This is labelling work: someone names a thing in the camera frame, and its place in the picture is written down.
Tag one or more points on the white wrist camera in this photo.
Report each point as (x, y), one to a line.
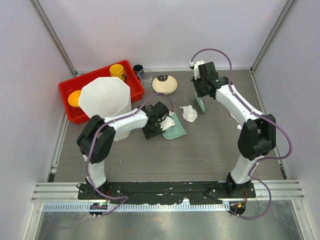
(167, 122)
(195, 67)

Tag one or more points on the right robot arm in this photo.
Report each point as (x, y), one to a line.
(258, 133)

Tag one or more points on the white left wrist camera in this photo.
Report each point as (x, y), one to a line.
(167, 122)

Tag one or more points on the orange bowl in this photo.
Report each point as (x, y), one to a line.
(73, 99)

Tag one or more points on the yellow mug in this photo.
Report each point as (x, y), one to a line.
(117, 70)

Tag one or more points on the green dustpan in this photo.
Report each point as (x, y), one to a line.
(175, 131)

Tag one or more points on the clear glass cup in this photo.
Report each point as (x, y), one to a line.
(145, 76)

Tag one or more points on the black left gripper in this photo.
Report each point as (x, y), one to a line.
(148, 135)

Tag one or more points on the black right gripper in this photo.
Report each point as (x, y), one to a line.
(199, 93)

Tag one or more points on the black cup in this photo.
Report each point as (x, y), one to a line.
(137, 68)

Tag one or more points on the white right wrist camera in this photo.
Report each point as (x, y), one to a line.
(195, 67)

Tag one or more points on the white slotted cable duct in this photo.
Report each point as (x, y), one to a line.
(185, 206)

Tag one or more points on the cream round plate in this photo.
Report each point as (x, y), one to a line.
(165, 84)

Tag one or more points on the red plastic tray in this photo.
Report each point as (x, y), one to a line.
(76, 115)

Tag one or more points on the white translucent waste bin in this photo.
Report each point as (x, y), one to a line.
(107, 97)

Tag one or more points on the green hand brush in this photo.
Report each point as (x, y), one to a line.
(200, 103)

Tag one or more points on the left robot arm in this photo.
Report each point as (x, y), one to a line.
(96, 139)

